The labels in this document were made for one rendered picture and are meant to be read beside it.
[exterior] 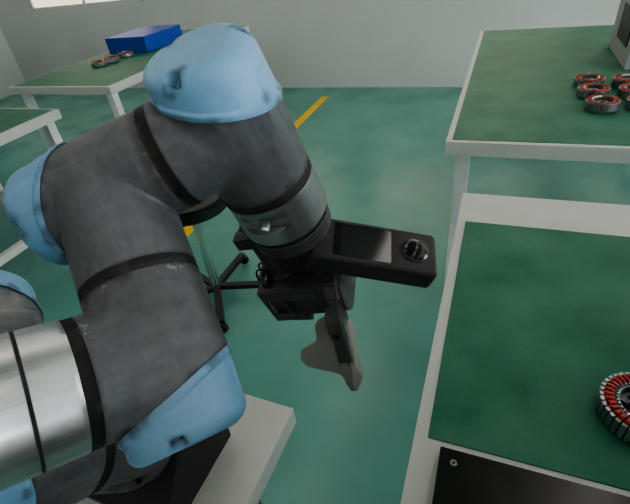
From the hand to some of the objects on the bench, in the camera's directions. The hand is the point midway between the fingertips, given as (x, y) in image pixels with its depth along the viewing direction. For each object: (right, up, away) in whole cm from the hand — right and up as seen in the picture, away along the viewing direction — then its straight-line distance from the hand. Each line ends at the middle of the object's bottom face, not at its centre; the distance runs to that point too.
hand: (366, 328), depth 51 cm
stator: (+42, -15, +13) cm, 46 cm away
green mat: (+65, -7, +21) cm, 69 cm away
